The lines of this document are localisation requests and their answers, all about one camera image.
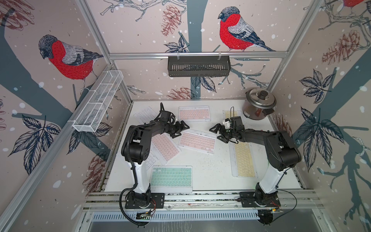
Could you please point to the black hanging wire basket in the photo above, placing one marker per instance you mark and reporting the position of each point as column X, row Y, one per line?
column 199, row 66

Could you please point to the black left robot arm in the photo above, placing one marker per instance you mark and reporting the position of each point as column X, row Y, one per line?
column 136, row 149

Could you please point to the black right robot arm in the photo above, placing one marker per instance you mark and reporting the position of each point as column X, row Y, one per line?
column 282, row 154

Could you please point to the yellow keyboard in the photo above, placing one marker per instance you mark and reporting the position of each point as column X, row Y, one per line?
column 242, row 162
column 229, row 114

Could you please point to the white keyboard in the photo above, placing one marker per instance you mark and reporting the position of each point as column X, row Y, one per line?
column 146, row 115

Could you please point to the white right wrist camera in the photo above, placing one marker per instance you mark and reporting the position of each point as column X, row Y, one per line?
column 227, row 124

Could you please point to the steel rice cooker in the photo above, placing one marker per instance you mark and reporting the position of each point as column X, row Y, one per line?
column 258, row 104

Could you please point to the green keyboard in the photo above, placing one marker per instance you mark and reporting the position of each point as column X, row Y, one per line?
column 172, row 179

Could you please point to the pink keyboard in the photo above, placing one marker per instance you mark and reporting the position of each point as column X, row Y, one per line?
column 164, row 148
column 199, row 113
column 198, row 141

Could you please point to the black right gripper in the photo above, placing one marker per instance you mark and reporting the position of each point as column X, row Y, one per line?
column 224, row 139

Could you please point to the aluminium frame rail base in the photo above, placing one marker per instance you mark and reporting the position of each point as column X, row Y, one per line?
column 208, row 200

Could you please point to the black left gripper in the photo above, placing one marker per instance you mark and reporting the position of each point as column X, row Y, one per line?
column 178, row 128

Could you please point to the white wire mesh basket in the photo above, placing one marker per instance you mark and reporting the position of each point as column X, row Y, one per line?
column 94, row 111

